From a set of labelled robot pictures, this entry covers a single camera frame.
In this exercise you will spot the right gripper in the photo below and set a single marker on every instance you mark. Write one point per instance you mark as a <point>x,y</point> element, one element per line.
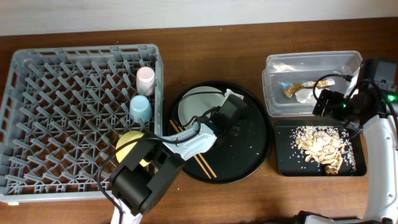
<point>325,104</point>

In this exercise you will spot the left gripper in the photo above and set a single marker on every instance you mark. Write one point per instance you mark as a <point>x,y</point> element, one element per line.
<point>226,129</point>

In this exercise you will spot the silver white wrapper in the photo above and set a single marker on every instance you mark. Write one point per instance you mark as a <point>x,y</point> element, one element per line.
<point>305,95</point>

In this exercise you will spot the grey round plate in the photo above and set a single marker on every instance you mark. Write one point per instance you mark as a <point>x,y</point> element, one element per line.
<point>204,98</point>

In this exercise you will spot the food scraps pile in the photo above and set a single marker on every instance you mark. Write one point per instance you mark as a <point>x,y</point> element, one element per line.
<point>327,149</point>

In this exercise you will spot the gold foil snack wrapper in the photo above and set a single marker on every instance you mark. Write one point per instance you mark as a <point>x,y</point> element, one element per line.
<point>290,89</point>

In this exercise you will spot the wooden chopstick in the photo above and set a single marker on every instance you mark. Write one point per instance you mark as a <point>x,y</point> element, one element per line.
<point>206,165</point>
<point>178,129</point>

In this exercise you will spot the blue plastic cup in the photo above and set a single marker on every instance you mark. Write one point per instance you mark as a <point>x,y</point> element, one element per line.
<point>140,109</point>

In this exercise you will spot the pink plastic cup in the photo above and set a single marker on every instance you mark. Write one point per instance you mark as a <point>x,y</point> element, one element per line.
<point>145,81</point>

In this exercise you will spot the yellow bowl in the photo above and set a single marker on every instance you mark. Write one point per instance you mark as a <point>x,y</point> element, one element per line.
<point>125,138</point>

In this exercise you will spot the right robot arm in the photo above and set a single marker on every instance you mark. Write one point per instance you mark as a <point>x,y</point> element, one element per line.
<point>372,104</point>

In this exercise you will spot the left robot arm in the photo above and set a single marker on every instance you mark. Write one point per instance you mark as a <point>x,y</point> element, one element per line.
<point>151,166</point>

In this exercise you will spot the clear plastic waste bin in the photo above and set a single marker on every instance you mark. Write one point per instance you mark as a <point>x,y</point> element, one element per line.
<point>302,67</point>

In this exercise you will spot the black rectangular waste tray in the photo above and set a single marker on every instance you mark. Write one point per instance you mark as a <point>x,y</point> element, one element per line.
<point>291,160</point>

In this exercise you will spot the grey plastic dishwasher rack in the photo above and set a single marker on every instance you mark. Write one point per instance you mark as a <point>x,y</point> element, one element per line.
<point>62,113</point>

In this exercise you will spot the round black serving tray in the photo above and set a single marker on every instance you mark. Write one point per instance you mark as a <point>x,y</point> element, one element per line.
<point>238,154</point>

